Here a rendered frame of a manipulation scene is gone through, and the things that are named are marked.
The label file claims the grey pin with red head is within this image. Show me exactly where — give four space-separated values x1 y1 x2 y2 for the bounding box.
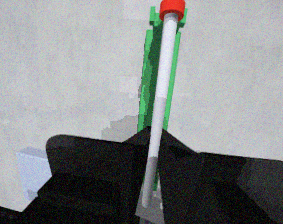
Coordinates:
142 0 186 208

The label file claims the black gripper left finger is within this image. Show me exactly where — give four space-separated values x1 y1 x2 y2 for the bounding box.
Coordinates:
46 126 151 224

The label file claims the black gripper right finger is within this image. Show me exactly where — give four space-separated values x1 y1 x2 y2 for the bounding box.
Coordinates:
157 129 283 224

